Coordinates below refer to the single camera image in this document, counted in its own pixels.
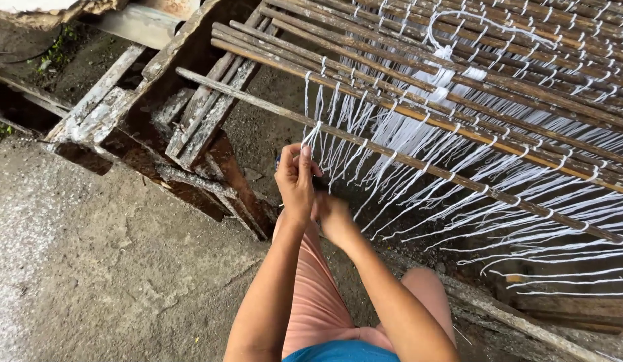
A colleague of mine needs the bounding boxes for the person's left hand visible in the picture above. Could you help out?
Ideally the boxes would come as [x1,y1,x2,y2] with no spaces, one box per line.
[274,143,323,225]

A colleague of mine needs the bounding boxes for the person's right hand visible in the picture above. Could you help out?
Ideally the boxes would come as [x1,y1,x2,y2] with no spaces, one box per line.
[311,192,358,247]

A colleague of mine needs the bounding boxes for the white tying string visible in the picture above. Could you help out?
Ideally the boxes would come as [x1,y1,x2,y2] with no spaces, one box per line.
[301,120,325,152]

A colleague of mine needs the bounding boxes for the long weathered wooden pole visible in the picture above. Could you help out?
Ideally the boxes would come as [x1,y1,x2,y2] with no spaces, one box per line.
[176,67,623,248]

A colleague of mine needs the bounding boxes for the row of brown wooden sticks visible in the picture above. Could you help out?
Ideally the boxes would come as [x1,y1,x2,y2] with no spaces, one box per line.
[211,0,623,197]

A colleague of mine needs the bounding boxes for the pink shorts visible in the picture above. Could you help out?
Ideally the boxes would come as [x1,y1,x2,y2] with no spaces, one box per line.
[272,214,458,360]

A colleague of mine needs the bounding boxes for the bundle of white hanging threads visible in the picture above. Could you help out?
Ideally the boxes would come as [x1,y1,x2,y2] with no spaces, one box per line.
[301,9,623,297]

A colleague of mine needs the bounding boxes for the blue shirt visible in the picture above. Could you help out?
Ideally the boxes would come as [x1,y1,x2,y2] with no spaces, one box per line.
[282,340,400,362]

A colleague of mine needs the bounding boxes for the white knotted cloth strip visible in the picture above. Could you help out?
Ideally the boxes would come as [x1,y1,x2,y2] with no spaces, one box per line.
[426,44,489,102]

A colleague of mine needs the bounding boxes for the grey metal sheet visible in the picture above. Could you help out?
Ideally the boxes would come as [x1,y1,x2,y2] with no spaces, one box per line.
[87,0,201,51]

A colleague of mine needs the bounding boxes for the weathered wooden floor beam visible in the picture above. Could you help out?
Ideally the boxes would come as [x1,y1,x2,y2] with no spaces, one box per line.
[432,269,623,362]

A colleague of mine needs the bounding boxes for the green weeds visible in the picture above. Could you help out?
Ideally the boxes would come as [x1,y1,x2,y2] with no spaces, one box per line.
[29,25,78,73]

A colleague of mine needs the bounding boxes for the grey wooden board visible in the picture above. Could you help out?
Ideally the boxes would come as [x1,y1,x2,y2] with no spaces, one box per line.
[0,64,75,117]

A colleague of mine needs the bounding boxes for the broken concrete slab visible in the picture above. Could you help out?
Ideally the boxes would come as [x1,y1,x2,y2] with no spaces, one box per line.
[0,0,128,30]

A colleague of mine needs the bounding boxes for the weathered wooden loom frame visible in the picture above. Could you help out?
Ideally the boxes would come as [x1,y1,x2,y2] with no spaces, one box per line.
[42,0,281,242]

